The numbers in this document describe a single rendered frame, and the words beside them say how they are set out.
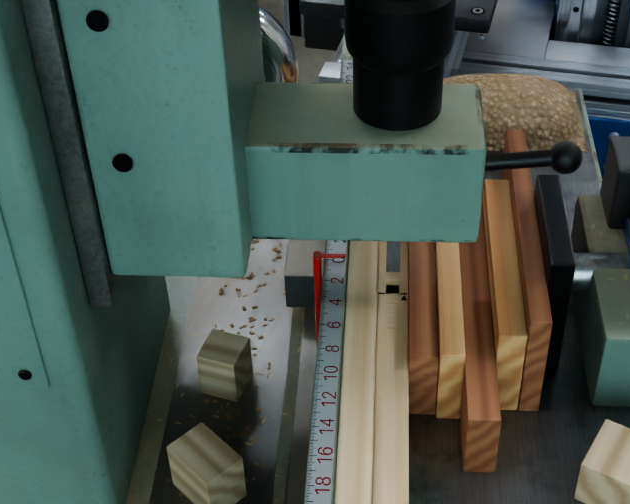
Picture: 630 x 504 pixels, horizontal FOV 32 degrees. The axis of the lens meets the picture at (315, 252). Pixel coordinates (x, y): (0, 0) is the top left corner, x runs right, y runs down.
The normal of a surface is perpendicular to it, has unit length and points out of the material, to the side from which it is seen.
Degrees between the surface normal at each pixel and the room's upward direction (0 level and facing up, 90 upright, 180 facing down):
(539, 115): 38
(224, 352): 0
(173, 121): 90
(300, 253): 0
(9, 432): 90
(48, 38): 90
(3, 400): 90
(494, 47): 0
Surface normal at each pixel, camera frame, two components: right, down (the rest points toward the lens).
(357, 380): -0.03, -0.76
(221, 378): -0.34, 0.62
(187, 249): -0.06, 0.65
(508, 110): -0.06, -0.13
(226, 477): 0.69, 0.46
